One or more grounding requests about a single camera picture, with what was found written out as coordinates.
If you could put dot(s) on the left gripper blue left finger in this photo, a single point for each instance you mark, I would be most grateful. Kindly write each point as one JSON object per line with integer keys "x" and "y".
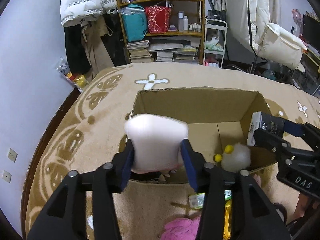
{"x": 122, "y": 163}

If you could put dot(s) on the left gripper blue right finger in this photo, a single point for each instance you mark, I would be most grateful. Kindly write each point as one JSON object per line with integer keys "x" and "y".
{"x": 194, "y": 166}

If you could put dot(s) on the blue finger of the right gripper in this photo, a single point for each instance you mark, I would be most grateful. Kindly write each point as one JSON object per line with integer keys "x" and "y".
{"x": 294, "y": 129}

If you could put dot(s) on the black Face tissue pack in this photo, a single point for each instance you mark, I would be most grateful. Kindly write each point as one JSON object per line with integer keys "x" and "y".
{"x": 264, "y": 121}

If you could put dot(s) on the white plush with yellow pompoms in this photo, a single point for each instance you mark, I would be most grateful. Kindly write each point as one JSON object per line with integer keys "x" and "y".
{"x": 234, "y": 158}

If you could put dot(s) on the pale pink soft block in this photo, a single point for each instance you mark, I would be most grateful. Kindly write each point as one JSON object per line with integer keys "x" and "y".
{"x": 156, "y": 141}

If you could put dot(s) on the green tissue pack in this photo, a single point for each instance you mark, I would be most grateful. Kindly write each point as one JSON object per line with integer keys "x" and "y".
{"x": 196, "y": 201}

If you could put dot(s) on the open cardboard box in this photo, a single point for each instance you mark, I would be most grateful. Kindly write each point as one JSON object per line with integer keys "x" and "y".
{"x": 215, "y": 118}

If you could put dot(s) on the magenta fuzzy plush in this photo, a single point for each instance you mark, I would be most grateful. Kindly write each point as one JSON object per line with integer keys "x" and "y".
{"x": 181, "y": 228}

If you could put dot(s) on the snack bag pile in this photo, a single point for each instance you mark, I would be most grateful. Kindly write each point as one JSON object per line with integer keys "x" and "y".
{"x": 77, "y": 80}

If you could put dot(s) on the stack of books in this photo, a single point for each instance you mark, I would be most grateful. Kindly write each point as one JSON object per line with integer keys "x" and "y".
{"x": 162, "y": 51}

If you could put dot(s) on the white metal cart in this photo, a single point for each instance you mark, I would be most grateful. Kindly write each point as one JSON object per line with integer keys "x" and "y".
{"x": 214, "y": 45}

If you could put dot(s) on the cream coat on chair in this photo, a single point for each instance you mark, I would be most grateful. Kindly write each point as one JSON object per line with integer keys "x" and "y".
{"x": 250, "y": 22}

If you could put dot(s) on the brown hanging garment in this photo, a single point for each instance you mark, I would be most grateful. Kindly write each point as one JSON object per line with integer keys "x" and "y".
{"x": 95, "y": 49}

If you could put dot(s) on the white bottles on shelf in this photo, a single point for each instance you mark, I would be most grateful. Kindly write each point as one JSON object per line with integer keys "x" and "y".
{"x": 184, "y": 25}

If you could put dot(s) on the teal bag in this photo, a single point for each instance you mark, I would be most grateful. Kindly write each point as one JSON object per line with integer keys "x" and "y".
{"x": 135, "y": 22}

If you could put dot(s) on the wooden shelf unit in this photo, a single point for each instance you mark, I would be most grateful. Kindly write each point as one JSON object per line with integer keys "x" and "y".
{"x": 194, "y": 9}

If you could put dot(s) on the red patterned bag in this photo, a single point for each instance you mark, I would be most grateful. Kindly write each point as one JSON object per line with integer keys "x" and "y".
{"x": 158, "y": 19}

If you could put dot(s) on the wall socket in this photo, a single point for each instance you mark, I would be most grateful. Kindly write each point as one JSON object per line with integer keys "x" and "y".
{"x": 12, "y": 155}
{"x": 6, "y": 176}

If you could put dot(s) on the lower wall socket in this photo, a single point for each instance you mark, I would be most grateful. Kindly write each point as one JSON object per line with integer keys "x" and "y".
{"x": 6, "y": 176}

